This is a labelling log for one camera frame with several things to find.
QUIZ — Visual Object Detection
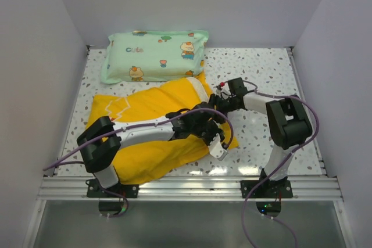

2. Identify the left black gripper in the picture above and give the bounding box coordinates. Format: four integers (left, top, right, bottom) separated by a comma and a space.
192, 120, 225, 148

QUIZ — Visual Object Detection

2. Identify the cream yellow-edged pillow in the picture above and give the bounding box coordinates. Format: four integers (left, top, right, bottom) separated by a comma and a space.
187, 77, 209, 102

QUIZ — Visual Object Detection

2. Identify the yellow pillowcase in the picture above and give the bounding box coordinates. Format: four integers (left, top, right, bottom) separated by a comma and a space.
77, 76, 238, 188

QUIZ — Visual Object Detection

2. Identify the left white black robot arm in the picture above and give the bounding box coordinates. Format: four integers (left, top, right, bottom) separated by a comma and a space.
77, 108, 227, 198

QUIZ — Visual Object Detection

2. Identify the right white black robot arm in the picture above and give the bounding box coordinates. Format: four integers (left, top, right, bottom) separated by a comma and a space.
208, 78, 317, 199

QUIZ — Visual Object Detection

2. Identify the green cartoon bear pillow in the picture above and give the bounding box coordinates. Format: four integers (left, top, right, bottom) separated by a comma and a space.
101, 30, 209, 84

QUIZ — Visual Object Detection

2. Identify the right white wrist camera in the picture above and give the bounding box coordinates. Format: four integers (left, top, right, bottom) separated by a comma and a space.
216, 82, 230, 97

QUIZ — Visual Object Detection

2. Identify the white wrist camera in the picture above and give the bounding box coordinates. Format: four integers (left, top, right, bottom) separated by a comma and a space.
216, 82, 230, 97
208, 134, 228, 161

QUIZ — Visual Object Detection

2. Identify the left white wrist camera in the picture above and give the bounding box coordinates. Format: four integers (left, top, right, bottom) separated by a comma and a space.
208, 134, 228, 161

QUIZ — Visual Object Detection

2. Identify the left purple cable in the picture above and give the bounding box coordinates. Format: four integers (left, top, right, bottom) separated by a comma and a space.
42, 107, 234, 217

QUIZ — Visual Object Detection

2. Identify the purple cable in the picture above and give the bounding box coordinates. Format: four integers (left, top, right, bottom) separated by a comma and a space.
42, 107, 234, 217
242, 80, 320, 248

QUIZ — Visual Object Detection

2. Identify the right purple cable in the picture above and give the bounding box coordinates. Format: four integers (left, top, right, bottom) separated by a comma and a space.
242, 80, 320, 248

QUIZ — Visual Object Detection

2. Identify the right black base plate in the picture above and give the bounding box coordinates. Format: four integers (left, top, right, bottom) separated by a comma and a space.
240, 179, 294, 199

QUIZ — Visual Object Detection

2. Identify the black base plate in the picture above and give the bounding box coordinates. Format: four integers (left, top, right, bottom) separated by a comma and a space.
85, 179, 140, 199
240, 179, 294, 199

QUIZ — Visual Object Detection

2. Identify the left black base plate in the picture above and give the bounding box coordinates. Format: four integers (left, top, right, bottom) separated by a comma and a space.
85, 179, 140, 199

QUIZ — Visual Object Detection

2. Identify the aluminium mounting rail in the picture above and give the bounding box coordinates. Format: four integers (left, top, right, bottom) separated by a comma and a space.
37, 176, 343, 202

